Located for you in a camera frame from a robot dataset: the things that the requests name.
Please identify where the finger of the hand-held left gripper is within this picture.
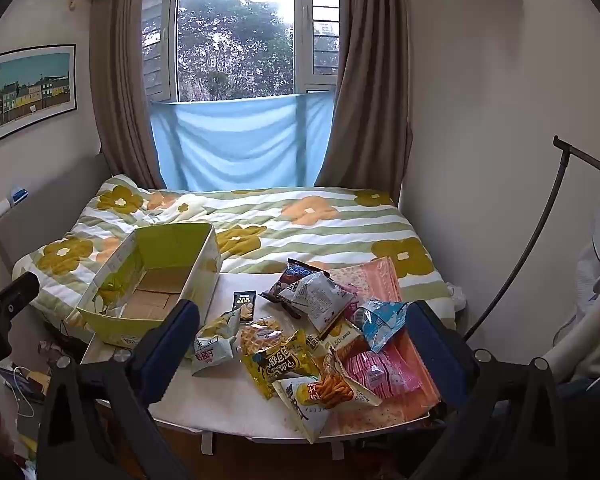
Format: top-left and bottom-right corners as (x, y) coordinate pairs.
(0, 272), (41, 322)

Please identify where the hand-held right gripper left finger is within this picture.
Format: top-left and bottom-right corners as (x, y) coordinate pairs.
(37, 300), (201, 480)

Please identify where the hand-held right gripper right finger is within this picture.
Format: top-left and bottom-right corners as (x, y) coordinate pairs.
(405, 301), (569, 480)

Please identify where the blue and white snack packet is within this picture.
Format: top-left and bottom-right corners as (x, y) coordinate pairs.
(352, 299), (411, 354)

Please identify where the yellow-green cardboard box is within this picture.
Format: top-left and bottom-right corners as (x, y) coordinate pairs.
(75, 222), (224, 349)

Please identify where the chiffon cake packet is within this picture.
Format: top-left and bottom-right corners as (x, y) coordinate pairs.
(307, 320), (369, 361)

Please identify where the dark tablet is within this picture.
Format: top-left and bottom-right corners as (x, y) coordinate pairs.
(0, 365), (48, 402)

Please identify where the pink striped snack packet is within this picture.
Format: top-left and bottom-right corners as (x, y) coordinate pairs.
(340, 332), (424, 399)

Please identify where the small dark green biscuit packet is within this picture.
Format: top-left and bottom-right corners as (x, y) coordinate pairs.
(232, 291), (257, 324)

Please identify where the pink strawberry snack packet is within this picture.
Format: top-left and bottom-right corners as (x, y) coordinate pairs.
(344, 285), (365, 322)

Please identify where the waffle in clear wrapper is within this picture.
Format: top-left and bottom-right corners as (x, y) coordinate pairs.
(239, 316), (284, 356)

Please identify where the pile of snack packets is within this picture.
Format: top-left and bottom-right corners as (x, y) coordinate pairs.
(325, 257), (442, 436)

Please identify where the grey headboard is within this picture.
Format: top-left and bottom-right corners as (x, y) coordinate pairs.
(0, 152), (107, 281)

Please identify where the orange sticks snack packet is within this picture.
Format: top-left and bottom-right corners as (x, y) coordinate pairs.
(307, 347), (384, 409)

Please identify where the yellow and black snack packet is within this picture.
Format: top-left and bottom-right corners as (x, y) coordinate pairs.
(241, 330), (322, 401)

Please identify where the grey and white snack packet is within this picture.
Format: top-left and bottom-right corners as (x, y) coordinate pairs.
(292, 272), (361, 339)

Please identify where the dark blue chip packet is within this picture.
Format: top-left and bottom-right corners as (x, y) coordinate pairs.
(261, 258), (326, 319)

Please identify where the white corn snack packet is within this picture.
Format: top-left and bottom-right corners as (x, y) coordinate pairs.
(272, 376), (331, 445)

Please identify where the floral striped blanket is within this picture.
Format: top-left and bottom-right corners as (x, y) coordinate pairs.
(12, 175), (456, 333)

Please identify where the black curved stand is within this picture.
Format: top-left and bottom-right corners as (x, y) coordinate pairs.
(462, 135), (600, 342)

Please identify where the light blue cloth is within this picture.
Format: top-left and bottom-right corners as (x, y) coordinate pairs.
(150, 91), (337, 193)

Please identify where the brown curtain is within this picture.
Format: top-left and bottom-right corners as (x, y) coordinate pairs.
(89, 0), (167, 191)
(314, 0), (414, 202)

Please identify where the window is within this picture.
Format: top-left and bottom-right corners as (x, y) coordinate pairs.
(142, 0), (342, 104)

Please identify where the white cable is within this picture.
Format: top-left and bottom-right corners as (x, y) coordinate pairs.
(12, 367), (37, 418)

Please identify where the framed wall picture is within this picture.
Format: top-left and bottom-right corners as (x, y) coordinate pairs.
(0, 44), (77, 145)

